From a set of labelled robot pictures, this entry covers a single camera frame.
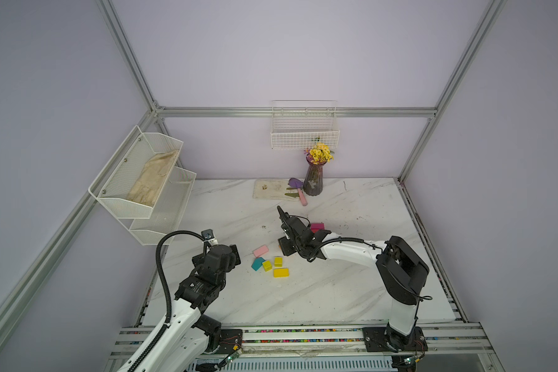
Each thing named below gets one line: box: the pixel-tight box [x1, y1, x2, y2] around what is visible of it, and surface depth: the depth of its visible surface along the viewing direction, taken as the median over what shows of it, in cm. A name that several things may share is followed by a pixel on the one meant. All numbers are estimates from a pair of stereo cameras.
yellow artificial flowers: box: [303, 142, 335, 166], surface depth 100 cm
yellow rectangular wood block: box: [273, 268, 290, 279], surface depth 90 cm
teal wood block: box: [251, 256, 266, 272], surface depth 92 cm
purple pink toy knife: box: [287, 177, 308, 207], surface depth 117 cm
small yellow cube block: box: [273, 256, 283, 268], surface depth 92 cm
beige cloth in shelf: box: [126, 149, 180, 207], surface depth 80 cm
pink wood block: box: [252, 244, 269, 258], surface depth 96 cm
